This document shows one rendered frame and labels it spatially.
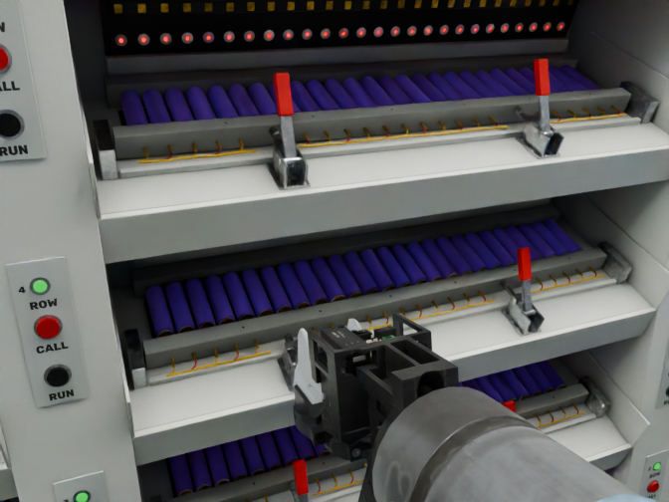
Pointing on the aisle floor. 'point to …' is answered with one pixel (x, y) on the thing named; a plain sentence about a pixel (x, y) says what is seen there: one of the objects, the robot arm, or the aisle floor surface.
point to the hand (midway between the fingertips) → (319, 372)
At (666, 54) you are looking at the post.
